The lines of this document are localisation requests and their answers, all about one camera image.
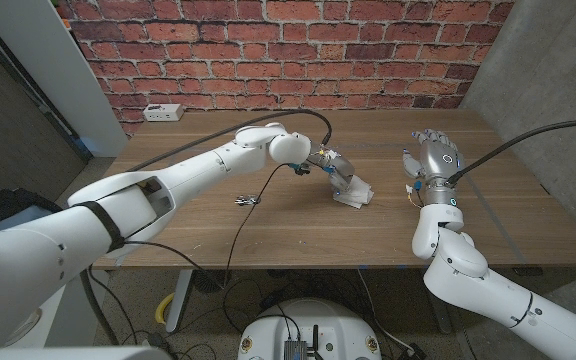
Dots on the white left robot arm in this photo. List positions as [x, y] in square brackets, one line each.
[118, 220]

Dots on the white tissue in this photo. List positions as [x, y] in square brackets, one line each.
[358, 192]

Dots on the small metal clip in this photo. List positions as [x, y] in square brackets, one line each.
[247, 200]

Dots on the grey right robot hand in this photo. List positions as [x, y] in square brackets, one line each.
[435, 162]

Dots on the black bag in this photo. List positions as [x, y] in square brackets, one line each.
[3, 205]

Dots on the white power strip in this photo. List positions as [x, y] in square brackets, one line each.
[163, 112]

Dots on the white table leg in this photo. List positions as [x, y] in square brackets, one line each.
[178, 300]

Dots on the grey electronics box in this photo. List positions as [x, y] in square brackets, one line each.
[295, 350]

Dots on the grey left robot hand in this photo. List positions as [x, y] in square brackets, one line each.
[335, 170]

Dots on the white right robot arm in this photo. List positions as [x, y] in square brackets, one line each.
[493, 290]

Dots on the red brick print backdrop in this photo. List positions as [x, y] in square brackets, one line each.
[293, 50]

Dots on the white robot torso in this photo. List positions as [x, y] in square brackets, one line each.
[318, 320]

